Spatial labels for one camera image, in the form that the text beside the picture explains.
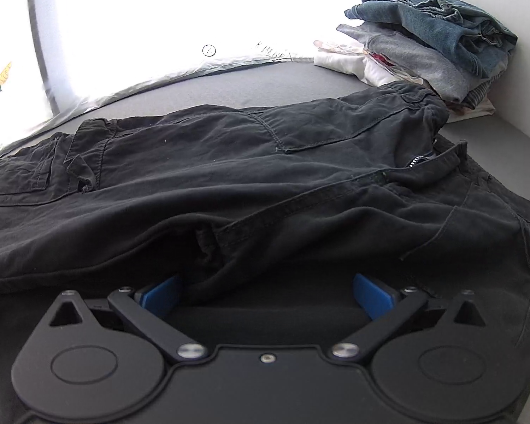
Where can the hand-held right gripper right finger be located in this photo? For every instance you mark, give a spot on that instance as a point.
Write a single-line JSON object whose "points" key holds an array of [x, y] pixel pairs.
{"points": [[373, 296]]}

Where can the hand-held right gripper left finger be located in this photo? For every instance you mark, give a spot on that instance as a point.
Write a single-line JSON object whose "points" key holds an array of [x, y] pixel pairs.
{"points": [[161, 293]]}

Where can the grey folded garment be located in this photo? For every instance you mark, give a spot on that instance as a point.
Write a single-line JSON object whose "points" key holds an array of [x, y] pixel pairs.
{"points": [[406, 55]]}

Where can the blue denim jeans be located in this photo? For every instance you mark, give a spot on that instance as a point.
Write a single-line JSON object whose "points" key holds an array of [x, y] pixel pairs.
{"points": [[441, 17]]}

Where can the white curtain with carrot print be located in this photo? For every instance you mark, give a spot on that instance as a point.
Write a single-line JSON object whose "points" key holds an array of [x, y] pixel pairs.
{"points": [[13, 53]]}

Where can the striped folded garment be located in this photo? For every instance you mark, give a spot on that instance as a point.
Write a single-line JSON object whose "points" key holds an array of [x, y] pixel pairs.
{"points": [[479, 92]]}

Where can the black cargo pants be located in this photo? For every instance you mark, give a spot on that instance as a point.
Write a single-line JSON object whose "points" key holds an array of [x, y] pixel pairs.
{"points": [[256, 176]]}

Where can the white folded garment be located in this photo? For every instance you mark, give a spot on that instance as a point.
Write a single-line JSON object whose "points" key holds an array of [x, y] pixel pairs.
{"points": [[357, 64]]}

